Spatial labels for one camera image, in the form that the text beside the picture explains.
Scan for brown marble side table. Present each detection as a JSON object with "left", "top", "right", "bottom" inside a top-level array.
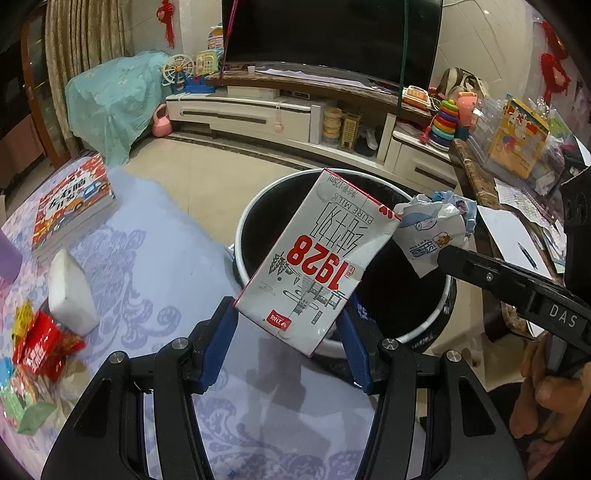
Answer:
[{"left": 450, "top": 138, "right": 591, "bottom": 342}]

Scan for white foam block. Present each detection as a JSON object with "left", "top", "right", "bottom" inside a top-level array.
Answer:
[{"left": 47, "top": 249, "right": 100, "bottom": 336}]

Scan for yellow picture box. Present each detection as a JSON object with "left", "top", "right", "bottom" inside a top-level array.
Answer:
[{"left": 488, "top": 95, "right": 551, "bottom": 180}]

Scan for pink kettlebell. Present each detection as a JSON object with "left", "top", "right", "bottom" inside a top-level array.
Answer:
[{"left": 152, "top": 104, "right": 171, "bottom": 138}]

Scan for pink cord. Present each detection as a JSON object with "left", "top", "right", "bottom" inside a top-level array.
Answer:
[{"left": 221, "top": 0, "right": 238, "bottom": 86}]

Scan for yellow snack wrapper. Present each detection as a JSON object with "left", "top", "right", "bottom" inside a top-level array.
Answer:
[{"left": 11, "top": 299, "right": 35, "bottom": 342}]

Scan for striped bag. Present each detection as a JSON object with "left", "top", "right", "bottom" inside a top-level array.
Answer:
[{"left": 436, "top": 67, "right": 484, "bottom": 100}]

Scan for colourful toy house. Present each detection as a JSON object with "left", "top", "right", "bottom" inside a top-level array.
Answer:
[{"left": 194, "top": 51, "right": 225, "bottom": 77}]

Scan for pink piggy toy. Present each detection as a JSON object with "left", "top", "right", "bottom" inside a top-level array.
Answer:
[{"left": 455, "top": 91, "right": 478, "bottom": 127}]

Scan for pale green wrapper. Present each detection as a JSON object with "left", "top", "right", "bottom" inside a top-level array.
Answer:
[{"left": 17, "top": 401, "right": 57, "bottom": 435}]

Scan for rainbow stacking ring toy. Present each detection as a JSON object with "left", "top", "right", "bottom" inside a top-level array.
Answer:
[{"left": 427, "top": 99, "right": 462, "bottom": 148}]

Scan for beige patterned curtain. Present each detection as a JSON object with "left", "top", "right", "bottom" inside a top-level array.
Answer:
[{"left": 44, "top": 0, "right": 134, "bottom": 158}]

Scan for white paper sheet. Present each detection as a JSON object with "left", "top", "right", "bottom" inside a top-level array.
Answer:
[{"left": 475, "top": 205, "right": 555, "bottom": 278}]

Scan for white wrapper with red print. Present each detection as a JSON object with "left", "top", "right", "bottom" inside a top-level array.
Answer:
[{"left": 0, "top": 369, "right": 40, "bottom": 423}]

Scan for colourful children's book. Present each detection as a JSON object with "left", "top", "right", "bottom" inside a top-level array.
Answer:
[{"left": 31, "top": 154, "right": 116, "bottom": 264}]

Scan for black television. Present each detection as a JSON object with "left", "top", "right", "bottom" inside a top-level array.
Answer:
[{"left": 221, "top": 0, "right": 444, "bottom": 88}]

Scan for red knot wall decoration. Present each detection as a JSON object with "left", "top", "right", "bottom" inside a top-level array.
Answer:
[{"left": 538, "top": 21, "right": 573, "bottom": 100}]

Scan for teal covered furniture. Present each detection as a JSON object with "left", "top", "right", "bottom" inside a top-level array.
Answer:
[{"left": 65, "top": 51, "right": 174, "bottom": 167}]

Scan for glass sliding door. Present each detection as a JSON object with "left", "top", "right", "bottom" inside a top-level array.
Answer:
[{"left": 0, "top": 9, "right": 61, "bottom": 162}]

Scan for stacked yellow containers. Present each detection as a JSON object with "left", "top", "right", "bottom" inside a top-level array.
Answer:
[{"left": 323, "top": 108, "right": 342, "bottom": 139}]

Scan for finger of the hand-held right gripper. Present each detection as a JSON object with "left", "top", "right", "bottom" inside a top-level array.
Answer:
[{"left": 436, "top": 244, "right": 553, "bottom": 320}]

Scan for green cord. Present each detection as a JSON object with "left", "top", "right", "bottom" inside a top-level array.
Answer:
[{"left": 398, "top": 0, "right": 411, "bottom": 121}]

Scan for ferris wheel toy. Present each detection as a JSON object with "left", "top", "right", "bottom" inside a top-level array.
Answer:
[{"left": 161, "top": 54, "right": 195, "bottom": 93}]

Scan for person's right hand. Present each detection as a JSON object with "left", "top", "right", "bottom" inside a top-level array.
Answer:
[{"left": 510, "top": 338, "right": 591, "bottom": 440}]

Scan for blue toy base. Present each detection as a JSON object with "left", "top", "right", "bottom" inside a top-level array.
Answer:
[{"left": 185, "top": 76, "right": 218, "bottom": 95}]

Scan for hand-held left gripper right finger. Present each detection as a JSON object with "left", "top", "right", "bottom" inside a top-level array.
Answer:
[{"left": 336, "top": 306, "right": 528, "bottom": 480}]

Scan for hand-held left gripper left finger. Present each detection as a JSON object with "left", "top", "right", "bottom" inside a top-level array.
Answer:
[{"left": 41, "top": 295, "right": 241, "bottom": 480}]

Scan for black pen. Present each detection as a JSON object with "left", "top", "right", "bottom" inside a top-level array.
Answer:
[{"left": 517, "top": 242, "right": 539, "bottom": 268}]

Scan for red white milk carton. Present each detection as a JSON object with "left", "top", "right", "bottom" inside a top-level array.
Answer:
[{"left": 233, "top": 168, "right": 402, "bottom": 357}]

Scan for red hanging heart decoration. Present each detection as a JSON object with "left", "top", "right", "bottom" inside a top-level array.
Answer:
[{"left": 156, "top": 0, "right": 177, "bottom": 49}]

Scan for toy cash register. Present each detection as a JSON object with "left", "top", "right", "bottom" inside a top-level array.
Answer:
[{"left": 401, "top": 85, "right": 433, "bottom": 110}]

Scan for dark red snack wrapper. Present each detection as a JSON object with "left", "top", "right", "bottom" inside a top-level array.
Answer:
[{"left": 12, "top": 310, "right": 86, "bottom": 381}]

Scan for purple thermos bottle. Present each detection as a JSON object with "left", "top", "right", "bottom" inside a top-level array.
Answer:
[{"left": 0, "top": 228, "right": 21, "bottom": 282}]

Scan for white trash bin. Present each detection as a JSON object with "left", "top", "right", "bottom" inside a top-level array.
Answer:
[{"left": 233, "top": 167, "right": 458, "bottom": 358}]

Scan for white television cabinet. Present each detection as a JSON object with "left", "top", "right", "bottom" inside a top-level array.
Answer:
[{"left": 165, "top": 69, "right": 462, "bottom": 188}]

